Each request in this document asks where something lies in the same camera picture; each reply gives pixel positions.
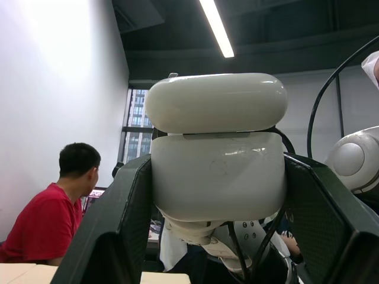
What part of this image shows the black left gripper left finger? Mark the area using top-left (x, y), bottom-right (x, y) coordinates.
top-left (50, 153), bottom-right (153, 284)

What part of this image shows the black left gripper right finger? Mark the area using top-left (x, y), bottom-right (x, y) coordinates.
top-left (283, 151), bottom-right (379, 284)

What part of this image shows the white earbuds charging case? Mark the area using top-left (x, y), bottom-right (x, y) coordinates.
top-left (144, 72), bottom-right (289, 223)

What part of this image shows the computer monitor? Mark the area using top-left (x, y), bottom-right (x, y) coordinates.
top-left (80, 186), bottom-right (107, 214)

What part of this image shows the person in dark shirt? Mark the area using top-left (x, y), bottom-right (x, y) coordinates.
top-left (277, 212), bottom-right (304, 264)

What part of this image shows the beige cardboard box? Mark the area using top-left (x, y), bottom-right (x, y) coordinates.
top-left (0, 262), bottom-right (60, 284)
top-left (140, 272), bottom-right (190, 284)

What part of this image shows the person in red shirt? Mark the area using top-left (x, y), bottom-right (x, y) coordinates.
top-left (0, 142), bottom-right (103, 266)

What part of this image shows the white crinkled plastic sheet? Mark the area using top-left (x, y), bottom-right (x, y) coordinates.
top-left (361, 50), bottom-right (379, 90)

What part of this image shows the long ceiling light strip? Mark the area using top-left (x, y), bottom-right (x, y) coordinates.
top-left (198, 0), bottom-right (236, 59)

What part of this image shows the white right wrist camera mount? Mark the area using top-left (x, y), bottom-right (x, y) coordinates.
top-left (163, 217), bottom-right (278, 273)

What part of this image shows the thin black cable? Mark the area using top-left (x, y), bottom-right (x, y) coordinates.
top-left (227, 126), bottom-right (297, 280)

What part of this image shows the window with black frame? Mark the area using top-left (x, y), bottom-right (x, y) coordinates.
top-left (122, 88), bottom-right (154, 163)

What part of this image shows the black looping arm cable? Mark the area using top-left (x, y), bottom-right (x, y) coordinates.
top-left (307, 35), bottom-right (379, 160)

